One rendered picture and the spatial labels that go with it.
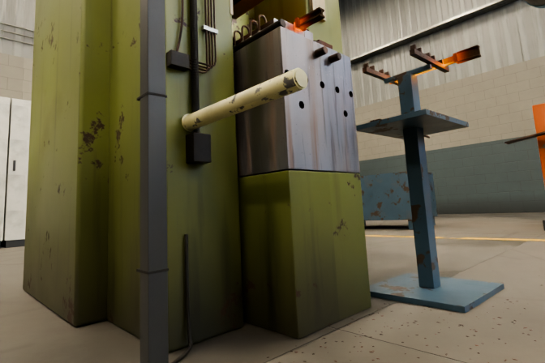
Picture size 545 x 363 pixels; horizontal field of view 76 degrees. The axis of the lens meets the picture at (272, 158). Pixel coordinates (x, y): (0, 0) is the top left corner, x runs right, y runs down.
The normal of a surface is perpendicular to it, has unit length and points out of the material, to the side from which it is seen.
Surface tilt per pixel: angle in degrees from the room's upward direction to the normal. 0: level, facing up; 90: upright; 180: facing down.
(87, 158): 90
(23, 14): 90
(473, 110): 90
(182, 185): 90
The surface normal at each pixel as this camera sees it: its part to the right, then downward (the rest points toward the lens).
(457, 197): -0.73, -0.06
